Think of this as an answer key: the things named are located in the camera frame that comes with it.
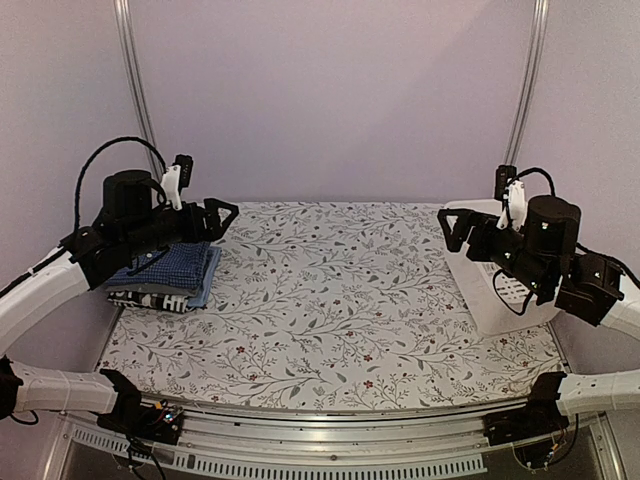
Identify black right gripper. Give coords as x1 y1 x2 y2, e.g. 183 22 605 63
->
439 207 553 297

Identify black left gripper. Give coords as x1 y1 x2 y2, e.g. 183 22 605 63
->
123 197 239 258

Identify light blue shirt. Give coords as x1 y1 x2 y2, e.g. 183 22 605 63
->
187 247 222 311

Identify blue checked long sleeve shirt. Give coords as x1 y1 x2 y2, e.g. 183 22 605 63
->
105 242 214 289

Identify grey shirt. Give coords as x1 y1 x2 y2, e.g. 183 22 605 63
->
105 284 199 297

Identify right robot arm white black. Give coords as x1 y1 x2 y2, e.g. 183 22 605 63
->
438 195 639 436

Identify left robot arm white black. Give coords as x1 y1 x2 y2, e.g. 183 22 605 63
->
1 198 239 434

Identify white plastic basket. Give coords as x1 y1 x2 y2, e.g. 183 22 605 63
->
442 199 563 336

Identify floral white tablecloth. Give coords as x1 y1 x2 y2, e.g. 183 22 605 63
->
100 202 562 411

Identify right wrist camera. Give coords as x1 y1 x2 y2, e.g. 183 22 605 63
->
493 164 582 261

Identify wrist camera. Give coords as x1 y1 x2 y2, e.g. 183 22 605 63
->
102 153 195 221
493 164 582 261

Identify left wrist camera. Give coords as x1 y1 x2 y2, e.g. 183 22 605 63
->
102 153 195 221

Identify right aluminium frame post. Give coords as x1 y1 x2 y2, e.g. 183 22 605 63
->
503 0 549 166

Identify aluminium frame post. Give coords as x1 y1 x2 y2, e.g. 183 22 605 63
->
503 0 549 166
112 0 166 174

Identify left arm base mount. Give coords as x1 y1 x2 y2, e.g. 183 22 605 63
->
97 369 184 446

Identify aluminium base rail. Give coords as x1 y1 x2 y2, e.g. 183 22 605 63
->
42 400 632 479

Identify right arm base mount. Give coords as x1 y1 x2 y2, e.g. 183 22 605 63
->
482 372 570 446

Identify left aluminium frame post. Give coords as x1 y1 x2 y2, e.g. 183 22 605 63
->
112 0 166 174

